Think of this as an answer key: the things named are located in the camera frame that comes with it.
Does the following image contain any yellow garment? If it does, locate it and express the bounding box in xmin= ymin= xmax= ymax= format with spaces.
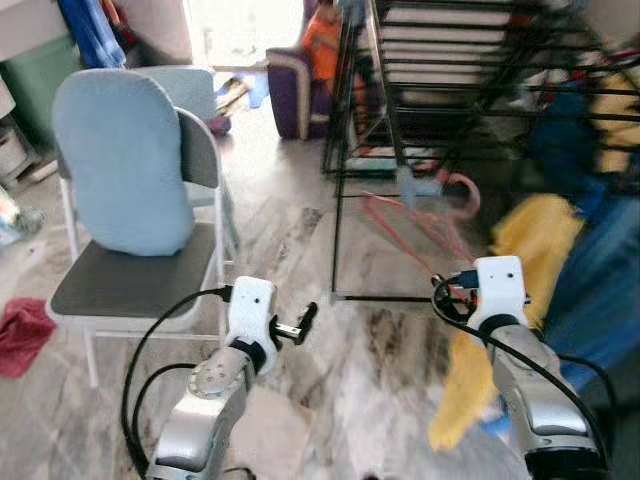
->
xmin=428 ymin=193 xmax=586 ymax=453

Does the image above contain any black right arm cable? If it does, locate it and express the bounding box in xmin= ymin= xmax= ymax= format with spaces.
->
xmin=430 ymin=275 xmax=613 ymax=471

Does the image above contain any dark red rag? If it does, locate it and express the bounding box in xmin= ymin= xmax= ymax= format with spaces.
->
xmin=0 ymin=297 xmax=57 ymax=379

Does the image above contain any person in blue jeans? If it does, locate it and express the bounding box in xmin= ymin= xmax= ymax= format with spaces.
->
xmin=528 ymin=60 xmax=640 ymax=391

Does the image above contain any black clothes rack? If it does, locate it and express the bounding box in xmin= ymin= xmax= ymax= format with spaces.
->
xmin=320 ymin=0 xmax=640 ymax=303

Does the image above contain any child in orange shirt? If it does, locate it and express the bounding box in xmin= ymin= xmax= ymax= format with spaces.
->
xmin=300 ymin=5 xmax=346 ymax=83

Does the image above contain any pink plastic hanger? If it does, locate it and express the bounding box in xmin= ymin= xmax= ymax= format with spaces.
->
xmin=360 ymin=173 xmax=483 ymax=281

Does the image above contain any light blue cushion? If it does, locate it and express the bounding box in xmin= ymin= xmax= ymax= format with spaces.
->
xmin=51 ymin=68 xmax=197 ymax=257

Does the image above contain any light blue plastic chair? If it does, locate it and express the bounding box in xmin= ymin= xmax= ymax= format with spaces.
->
xmin=140 ymin=65 xmax=241 ymax=271

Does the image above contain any grey folding chair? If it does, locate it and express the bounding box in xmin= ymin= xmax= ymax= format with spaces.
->
xmin=47 ymin=105 xmax=241 ymax=389

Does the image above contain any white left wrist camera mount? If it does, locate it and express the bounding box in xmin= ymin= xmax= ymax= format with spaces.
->
xmin=227 ymin=277 xmax=278 ymax=348

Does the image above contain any green storage bin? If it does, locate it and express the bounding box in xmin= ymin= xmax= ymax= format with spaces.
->
xmin=0 ymin=38 xmax=79 ymax=151

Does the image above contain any dark blue hanging cloth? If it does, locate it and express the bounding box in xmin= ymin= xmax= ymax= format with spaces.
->
xmin=57 ymin=0 xmax=126 ymax=69

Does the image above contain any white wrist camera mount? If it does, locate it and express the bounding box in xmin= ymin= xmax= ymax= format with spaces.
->
xmin=470 ymin=256 xmax=531 ymax=331
xmin=227 ymin=277 xmax=278 ymax=348

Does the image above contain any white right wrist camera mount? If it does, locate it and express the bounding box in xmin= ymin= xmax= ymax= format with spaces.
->
xmin=470 ymin=256 xmax=531 ymax=331

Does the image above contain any purple armchair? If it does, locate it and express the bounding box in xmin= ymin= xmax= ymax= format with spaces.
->
xmin=266 ymin=45 xmax=341 ymax=141

